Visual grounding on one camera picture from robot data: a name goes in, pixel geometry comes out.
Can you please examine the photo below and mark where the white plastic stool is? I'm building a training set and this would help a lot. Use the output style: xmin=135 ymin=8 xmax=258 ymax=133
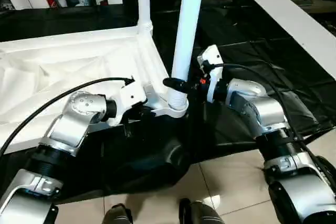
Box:
xmin=0 ymin=24 xmax=190 ymax=155

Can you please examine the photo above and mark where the black glossy mat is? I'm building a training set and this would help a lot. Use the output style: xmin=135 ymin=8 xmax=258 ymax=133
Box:
xmin=0 ymin=0 xmax=336 ymax=205

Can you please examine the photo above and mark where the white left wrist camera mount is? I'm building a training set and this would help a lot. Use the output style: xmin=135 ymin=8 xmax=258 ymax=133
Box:
xmin=107 ymin=81 xmax=148 ymax=127

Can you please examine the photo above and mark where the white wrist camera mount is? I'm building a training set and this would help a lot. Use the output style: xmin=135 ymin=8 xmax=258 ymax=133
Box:
xmin=107 ymin=81 xmax=148 ymax=127
xmin=196 ymin=45 xmax=224 ymax=103

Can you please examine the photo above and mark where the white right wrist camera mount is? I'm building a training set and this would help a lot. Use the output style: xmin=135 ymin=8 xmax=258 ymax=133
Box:
xmin=196 ymin=45 xmax=224 ymax=103

